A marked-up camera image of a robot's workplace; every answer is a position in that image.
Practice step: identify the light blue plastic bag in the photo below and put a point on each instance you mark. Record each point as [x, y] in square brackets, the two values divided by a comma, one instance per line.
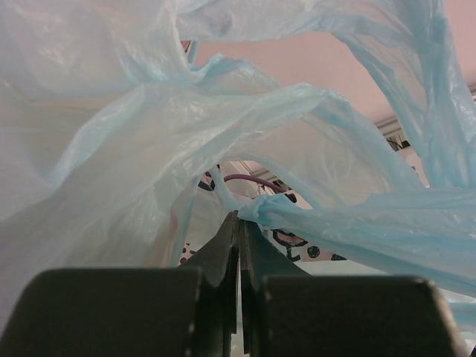
[111, 140]

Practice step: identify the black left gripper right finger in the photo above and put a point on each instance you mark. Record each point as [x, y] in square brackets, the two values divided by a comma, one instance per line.
[258, 259]

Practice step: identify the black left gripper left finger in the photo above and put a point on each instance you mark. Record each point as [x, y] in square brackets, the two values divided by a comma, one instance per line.
[215, 310]

